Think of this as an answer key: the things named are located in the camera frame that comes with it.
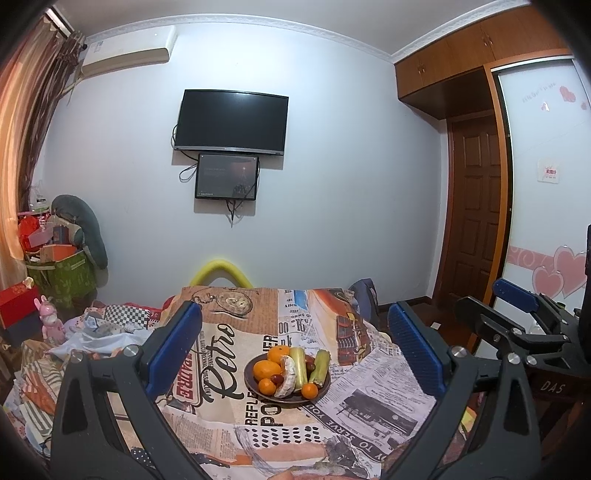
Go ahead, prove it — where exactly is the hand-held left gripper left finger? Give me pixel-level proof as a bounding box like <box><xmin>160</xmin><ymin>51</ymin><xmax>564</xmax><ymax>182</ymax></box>
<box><xmin>48</xmin><ymin>300</ymin><xmax>213</xmax><ymax>480</ymax></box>

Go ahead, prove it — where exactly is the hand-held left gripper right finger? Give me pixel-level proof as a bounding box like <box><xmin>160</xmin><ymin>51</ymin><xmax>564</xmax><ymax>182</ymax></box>
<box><xmin>379</xmin><ymin>300</ymin><xmax>543</xmax><ymax>480</ymax></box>

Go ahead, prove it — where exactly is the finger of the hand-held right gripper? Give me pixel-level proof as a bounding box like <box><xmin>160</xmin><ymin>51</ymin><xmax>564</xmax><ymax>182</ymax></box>
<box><xmin>455</xmin><ymin>296</ymin><xmax>571</xmax><ymax>367</ymax></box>
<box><xmin>492</xmin><ymin>278</ymin><xmax>578</xmax><ymax>324</ymax></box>

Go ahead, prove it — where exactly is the dark brown plate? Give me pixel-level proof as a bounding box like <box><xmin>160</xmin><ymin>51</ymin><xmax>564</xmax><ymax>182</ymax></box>
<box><xmin>244</xmin><ymin>353</ymin><xmax>332</xmax><ymax>408</ymax></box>

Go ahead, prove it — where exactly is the checkered cloth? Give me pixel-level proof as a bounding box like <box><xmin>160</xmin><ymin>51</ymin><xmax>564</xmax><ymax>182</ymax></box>
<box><xmin>104</xmin><ymin>305</ymin><xmax>153</xmax><ymax>326</ymax></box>

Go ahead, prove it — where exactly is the white heart-print wardrobe door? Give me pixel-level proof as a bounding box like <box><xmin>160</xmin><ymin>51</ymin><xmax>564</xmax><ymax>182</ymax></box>
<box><xmin>489</xmin><ymin>60</ymin><xmax>591</xmax><ymax>333</ymax></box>

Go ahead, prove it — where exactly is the yellow foam chair back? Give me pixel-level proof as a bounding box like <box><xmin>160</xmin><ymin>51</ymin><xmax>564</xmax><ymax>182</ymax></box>
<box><xmin>189</xmin><ymin>260</ymin><xmax>252</xmax><ymax>289</ymax></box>

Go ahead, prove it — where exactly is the brown wooden door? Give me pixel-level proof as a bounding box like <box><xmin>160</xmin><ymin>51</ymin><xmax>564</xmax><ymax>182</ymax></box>
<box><xmin>445</xmin><ymin>111</ymin><xmax>504</xmax><ymax>301</ymax></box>

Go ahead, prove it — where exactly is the printed newspaper tablecloth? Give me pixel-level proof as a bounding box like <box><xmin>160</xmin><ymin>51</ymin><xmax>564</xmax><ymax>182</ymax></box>
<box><xmin>152</xmin><ymin>286</ymin><xmax>444</xmax><ymax>480</ymax></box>

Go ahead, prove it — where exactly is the pale green corn cob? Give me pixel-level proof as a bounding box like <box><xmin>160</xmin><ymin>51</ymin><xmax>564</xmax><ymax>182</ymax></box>
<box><xmin>289</xmin><ymin>347</ymin><xmax>309</xmax><ymax>388</ymax></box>

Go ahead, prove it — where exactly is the pink bunny figurine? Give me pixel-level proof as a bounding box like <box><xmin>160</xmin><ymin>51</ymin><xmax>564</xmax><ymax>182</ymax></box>
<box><xmin>34</xmin><ymin>295</ymin><xmax>65</xmax><ymax>344</ymax></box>

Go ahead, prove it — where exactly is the green storage box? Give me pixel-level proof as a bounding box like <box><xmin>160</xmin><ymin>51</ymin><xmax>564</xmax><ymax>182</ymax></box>
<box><xmin>25</xmin><ymin>251</ymin><xmax>98</xmax><ymax>308</ymax></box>

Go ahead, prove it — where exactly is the grey pillow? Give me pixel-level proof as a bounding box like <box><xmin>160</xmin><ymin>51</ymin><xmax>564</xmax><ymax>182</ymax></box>
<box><xmin>50</xmin><ymin>195</ymin><xmax>109</xmax><ymax>269</ymax></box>

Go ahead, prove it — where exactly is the patterned bedding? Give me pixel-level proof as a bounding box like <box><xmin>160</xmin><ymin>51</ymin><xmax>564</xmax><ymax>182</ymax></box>
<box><xmin>0</xmin><ymin>300</ymin><xmax>176</xmax><ymax>462</ymax></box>

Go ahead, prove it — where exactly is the orange box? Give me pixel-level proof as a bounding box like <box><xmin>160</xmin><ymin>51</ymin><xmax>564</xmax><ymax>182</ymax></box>
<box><xmin>39</xmin><ymin>244</ymin><xmax>77</xmax><ymax>264</ymax></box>

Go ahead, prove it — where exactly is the red box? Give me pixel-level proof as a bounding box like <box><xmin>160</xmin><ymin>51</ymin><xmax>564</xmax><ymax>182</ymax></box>
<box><xmin>0</xmin><ymin>284</ymin><xmax>41</xmax><ymax>330</ymax></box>

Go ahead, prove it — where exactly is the small black monitor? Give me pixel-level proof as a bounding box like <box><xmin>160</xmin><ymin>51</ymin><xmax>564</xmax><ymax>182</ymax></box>
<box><xmin>194</xmin><ymin>153</ymin><xmax>259</xmax><ymax>201</ymax></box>

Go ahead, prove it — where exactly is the red gift bag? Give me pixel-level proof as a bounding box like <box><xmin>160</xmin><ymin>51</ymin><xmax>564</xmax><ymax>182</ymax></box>
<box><xmin>18</xmin><ymin>212</ymin><xmax>51</xmax><ymax>252</ymax></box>

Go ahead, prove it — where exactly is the wooden overhead cabinet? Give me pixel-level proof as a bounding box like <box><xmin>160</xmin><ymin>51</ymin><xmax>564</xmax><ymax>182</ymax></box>
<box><xmin>394</xmin><ymin>0</ymin><xmax>573</xmax><ymax>121</ymax></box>

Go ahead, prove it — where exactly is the pink brown curtain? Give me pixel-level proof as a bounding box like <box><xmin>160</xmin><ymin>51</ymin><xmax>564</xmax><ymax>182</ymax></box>
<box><xmin>0</xmin><ymin>9</ymin><xmax>86</xmax><ymax>301</ymax></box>

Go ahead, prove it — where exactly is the white air conditioner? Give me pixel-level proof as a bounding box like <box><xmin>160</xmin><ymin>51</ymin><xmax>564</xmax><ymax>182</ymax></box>
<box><xmin>79</xmin><ymin>25</ymin><xmax>178</xmax><ymax>78</ymax></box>

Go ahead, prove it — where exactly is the black cable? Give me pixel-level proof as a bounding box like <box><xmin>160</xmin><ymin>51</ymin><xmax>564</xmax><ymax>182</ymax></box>
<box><xmin>172</xmin><ymin>123</ymin><xmax>200</xmax><ymax>182</ymax></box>
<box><xmin>225</xmin><ymin>185</ymin><xmax>246</xmax><ymax>223</ymax></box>

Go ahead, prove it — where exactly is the black wall television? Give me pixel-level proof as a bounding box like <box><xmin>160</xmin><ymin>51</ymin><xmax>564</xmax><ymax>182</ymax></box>
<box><xmin>174</xmin><ymin>89</ymin><xmax>290</xmax><ymax>156</ymax></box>

